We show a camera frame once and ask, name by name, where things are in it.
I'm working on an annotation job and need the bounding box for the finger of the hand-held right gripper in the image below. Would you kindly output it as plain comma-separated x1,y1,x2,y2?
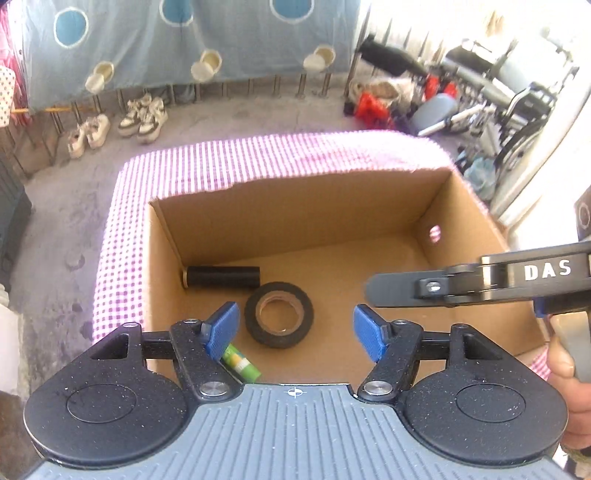
366,263,485,309

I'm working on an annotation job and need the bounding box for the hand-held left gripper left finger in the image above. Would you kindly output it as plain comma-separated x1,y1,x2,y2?
90,302,243,402

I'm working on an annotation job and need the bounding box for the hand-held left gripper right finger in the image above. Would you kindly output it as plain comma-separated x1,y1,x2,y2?
353,305,505,403

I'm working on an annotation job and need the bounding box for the black tape roll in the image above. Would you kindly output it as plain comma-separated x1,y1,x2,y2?
245,281,315,348

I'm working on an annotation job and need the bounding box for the green tube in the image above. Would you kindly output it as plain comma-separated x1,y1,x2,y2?
221,342,262,381

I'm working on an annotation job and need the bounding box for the black cylinder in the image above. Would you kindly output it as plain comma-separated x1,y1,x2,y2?
181,265,262,291

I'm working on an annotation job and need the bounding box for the brown cardboard box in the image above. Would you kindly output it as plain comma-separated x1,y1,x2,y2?
141,167,550,386

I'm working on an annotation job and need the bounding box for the person's right hand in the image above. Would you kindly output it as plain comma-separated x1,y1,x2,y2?
547,336,591,455

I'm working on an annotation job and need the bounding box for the light blue plastic bag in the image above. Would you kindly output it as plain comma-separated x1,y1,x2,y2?
464,157,497,199

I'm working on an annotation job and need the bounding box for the wheelchair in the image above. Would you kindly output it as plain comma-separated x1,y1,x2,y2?
438,28,583,195

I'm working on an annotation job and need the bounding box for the pink checkered tablecloth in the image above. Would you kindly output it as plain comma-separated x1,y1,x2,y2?
92,130,550,384

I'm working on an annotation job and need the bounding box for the red plastic bag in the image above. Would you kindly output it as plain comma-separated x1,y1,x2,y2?
356,91,397,130

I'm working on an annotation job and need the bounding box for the grey padded leg rest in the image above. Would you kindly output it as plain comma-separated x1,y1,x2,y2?
410,93,459,137

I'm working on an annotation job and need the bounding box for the beige woven sack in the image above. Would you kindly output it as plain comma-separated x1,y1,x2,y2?
348,76,416,103

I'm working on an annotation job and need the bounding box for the metal window railing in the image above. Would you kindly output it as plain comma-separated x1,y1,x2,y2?
0,9,444,181

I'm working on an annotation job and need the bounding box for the white sneakers pair near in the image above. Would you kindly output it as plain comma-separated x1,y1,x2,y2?
117,95,153,137

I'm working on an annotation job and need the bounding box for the black padded rest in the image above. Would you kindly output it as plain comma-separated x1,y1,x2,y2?
359,34,428,78

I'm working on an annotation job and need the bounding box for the bamboo pole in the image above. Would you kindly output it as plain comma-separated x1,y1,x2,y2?
14,104,95,115

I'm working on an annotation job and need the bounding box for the blue printed sheet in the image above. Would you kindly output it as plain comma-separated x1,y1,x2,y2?
18,0,370,112

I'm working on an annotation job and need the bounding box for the white star-print cloth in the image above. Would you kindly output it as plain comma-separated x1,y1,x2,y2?
0,65,14,126

